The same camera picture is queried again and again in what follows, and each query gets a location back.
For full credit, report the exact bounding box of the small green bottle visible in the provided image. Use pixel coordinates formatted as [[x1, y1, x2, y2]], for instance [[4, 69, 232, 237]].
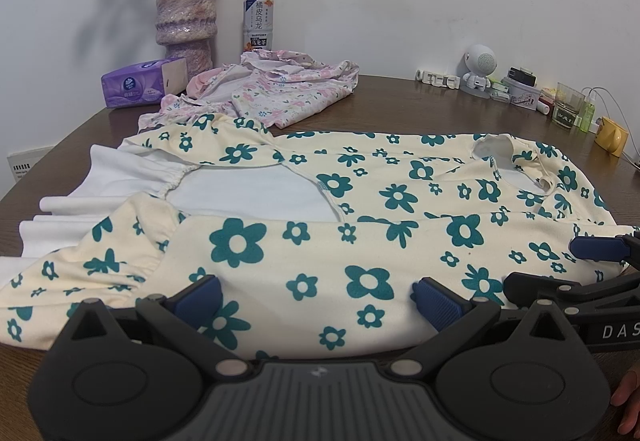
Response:
[[579, 95, 599, 135]]

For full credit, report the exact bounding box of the white cable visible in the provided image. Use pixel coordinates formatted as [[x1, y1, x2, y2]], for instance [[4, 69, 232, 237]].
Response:
[[584, 86, 640, 168]]

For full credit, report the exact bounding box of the purple glitter vase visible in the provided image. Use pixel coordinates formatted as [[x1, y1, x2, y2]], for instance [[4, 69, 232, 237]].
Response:
[[154, 0, 218, 75]]

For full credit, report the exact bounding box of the white container with black lid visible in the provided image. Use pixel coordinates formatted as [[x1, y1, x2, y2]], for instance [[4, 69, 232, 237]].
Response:
[[500, 81, 543, 112]]

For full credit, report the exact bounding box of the small white green box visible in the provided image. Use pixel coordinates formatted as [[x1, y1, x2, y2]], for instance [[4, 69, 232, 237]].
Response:
[[486, 78, 512, 103]]

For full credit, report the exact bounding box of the pink floral garment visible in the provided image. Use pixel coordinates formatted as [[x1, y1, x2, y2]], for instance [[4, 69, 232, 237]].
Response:
[[136, 48, 362, 133]]

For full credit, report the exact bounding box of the tea bottle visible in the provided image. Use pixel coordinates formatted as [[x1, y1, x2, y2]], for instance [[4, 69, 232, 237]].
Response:
[[241, 0, 278, 54]]

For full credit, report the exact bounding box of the glass cup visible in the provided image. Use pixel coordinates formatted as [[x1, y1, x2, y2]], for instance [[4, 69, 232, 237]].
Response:
[[551, 81, 589, 128]]

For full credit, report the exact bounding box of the small black gadget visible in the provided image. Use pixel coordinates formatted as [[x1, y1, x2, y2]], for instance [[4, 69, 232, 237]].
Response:
[[506, 66, 538, 87]]

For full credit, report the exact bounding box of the yellow mug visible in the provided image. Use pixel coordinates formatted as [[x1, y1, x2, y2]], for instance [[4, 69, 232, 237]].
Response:
[[593, 115, 630, 159]]

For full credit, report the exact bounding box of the person's right hand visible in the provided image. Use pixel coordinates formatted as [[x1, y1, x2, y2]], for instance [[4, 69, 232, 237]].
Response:
[[610, 365, 640, 410]]

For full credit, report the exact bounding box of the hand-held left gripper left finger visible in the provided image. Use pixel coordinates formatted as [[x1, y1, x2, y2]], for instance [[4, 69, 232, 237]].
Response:
[[58, 274, 249, 379]]

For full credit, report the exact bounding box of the purple tissue pack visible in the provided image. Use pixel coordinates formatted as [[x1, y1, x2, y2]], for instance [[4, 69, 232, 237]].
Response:
[[100, 55, 191, 110]]

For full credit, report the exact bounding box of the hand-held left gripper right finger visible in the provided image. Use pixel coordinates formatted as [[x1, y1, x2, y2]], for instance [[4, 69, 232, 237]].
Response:
[[386, 276, 582, 379]]

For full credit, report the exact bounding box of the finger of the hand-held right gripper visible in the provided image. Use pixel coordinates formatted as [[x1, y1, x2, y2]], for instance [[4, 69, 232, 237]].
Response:
[[569, 230, 640, 270], [501, 270, 640, 318]]

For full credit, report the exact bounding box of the white clips row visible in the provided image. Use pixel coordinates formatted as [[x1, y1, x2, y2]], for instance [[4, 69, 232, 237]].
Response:
[[414, 68, 461, 90]]

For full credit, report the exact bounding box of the cream dress with teal flowers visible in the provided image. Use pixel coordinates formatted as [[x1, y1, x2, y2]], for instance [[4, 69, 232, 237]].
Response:
[[0, 112, 632, 362]]

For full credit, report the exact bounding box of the white robot figurine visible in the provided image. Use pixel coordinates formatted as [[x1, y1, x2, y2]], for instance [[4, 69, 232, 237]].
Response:
[[459, 42, 499, 98]]

